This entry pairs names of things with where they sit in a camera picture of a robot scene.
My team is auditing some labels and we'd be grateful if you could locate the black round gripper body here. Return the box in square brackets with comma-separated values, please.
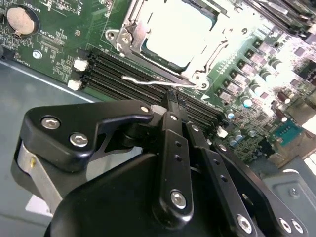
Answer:
[44, 148, 245, 237]

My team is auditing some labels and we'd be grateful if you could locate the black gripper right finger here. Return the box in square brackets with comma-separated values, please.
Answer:
[179, 98, 311, 237]

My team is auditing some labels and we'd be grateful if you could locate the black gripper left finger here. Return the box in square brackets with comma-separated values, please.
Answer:
[10, 89, 195, 222]

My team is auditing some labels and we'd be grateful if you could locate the metal locking lever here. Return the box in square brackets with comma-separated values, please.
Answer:
[121, 75, 199, 89]

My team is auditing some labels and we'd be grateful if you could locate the metal socket cover frame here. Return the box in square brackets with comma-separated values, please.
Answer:
[116, 0, 250, 82]

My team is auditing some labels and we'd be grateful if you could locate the silver CPU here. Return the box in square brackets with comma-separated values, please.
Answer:
[140, 7, 220, 74]

